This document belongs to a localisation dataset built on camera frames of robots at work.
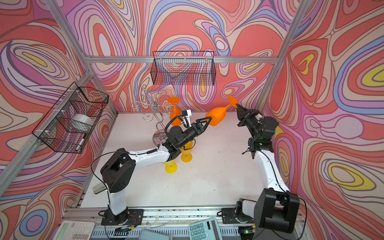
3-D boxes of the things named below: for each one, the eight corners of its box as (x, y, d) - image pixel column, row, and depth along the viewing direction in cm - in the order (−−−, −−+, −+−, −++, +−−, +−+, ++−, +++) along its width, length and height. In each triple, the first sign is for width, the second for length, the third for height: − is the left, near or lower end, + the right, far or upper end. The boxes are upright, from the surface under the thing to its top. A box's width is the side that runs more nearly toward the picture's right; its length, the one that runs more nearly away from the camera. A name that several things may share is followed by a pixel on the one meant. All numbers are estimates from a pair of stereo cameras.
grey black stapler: (96, 194, 83) (92, 191, 80) (95, 189, 85) (91, 187, 81) (106, 188, 85) (102, 186, 82) (105, 184, 86) (101, 182, 83)
